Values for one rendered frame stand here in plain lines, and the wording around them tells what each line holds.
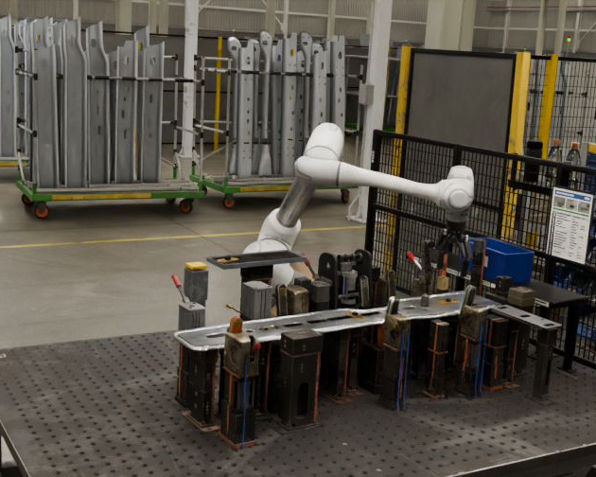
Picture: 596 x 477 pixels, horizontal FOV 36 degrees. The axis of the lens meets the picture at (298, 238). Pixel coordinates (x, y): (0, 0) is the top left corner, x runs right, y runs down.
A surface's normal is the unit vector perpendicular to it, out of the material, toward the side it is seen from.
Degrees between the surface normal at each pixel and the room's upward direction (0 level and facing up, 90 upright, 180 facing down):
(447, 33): 90
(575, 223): 90
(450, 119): 90
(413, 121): 90
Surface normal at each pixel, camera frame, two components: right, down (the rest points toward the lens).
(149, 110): 0.39, 0.15
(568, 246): -0.84, 0.07
